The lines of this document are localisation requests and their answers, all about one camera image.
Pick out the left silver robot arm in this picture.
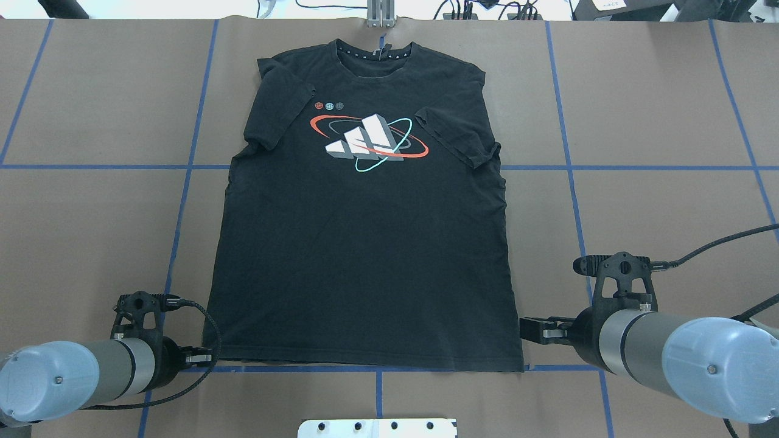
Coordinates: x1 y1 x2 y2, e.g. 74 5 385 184
1 291 222 429

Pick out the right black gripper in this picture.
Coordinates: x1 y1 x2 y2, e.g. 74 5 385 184
519 252 658 367

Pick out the aluminium frame post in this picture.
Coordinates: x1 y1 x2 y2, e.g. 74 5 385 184
366 0 397 29

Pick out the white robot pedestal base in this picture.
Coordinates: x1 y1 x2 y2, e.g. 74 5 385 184
297 418 459 437

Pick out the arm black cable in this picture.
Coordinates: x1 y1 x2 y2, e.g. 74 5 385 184
79 295 223 409
654 224 779 269

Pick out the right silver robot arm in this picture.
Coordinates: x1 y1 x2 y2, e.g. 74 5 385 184
520 252 778 424

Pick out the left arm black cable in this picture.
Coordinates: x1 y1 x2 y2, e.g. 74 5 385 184
79 295 223 409

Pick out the black usb hub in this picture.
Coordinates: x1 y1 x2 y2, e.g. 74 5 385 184
432 1 543 21

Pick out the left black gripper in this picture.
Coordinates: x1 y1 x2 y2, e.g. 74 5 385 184
110 292 212 390

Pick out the black printed t-shirt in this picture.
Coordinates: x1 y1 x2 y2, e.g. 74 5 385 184
202 40 523 372

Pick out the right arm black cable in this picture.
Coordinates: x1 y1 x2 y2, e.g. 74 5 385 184
654 224 779 269

